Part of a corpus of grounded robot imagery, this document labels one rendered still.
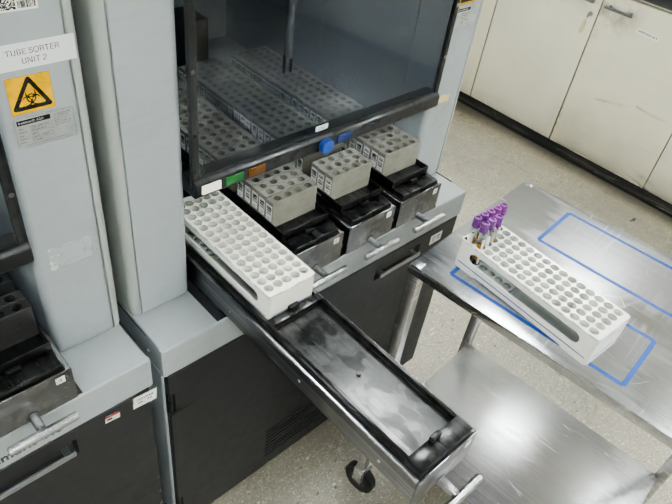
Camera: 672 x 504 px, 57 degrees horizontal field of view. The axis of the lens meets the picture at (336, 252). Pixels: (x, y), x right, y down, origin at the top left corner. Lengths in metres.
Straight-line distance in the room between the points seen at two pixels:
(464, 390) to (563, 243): 0.54
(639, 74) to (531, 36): 0.55
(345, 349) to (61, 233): 0.46
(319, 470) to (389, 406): 0.88
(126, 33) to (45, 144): 0.17
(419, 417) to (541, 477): 0.71
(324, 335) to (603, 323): 0.45
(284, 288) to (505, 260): 0.40
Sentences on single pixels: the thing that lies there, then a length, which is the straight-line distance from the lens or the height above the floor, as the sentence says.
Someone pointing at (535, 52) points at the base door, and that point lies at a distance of 3.33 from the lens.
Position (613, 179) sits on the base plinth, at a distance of 3.34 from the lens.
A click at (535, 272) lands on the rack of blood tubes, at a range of 1.15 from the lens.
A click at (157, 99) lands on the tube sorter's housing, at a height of 1.14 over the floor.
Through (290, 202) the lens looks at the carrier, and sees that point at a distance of 1.19.
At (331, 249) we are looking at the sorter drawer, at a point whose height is 0.78.
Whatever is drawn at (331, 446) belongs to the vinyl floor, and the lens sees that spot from 1.87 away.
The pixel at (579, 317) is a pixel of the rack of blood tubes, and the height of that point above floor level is 0.88.
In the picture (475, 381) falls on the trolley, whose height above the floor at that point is 0.28.
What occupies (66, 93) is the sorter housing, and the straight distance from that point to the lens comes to 0.87.
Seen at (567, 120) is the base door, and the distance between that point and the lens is 3.31.
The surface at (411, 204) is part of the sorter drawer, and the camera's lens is 1.38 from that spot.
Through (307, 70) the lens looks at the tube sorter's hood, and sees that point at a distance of 1.07.
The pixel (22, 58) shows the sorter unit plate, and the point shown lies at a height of 1.24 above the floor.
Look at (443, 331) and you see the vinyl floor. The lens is 2.23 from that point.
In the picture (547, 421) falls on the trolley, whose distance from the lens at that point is 1.74.
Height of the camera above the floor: 1.58
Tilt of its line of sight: 41 degrees down
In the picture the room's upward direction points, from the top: 9 degrees clockwise
